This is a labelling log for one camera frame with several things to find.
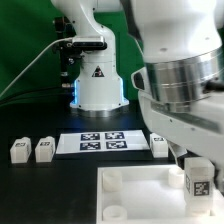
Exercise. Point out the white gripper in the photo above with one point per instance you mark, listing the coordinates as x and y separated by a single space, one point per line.
201 130

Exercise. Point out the white square tabletop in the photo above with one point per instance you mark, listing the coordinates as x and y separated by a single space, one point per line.
142 195

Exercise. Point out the black camera stand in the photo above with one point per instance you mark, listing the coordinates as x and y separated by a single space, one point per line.
67 55

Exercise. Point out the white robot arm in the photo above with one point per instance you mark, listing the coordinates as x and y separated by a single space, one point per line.
181 84

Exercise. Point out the white marker base sheet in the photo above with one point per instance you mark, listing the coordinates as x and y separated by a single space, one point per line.
101 142

